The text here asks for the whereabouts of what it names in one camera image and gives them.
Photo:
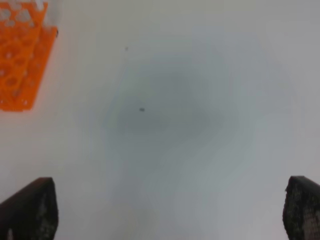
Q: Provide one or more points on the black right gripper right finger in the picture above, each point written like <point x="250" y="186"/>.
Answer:
<point x="301" y="212"/>

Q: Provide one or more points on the orange test tube rack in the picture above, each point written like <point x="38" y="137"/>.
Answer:
<point x="25" y="48"/>

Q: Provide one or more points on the teal-capped tube rightmost back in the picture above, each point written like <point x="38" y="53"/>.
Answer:
<point x="45" y="6"/>

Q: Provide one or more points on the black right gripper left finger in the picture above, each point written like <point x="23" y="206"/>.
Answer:
<point x="31" y="213"/>

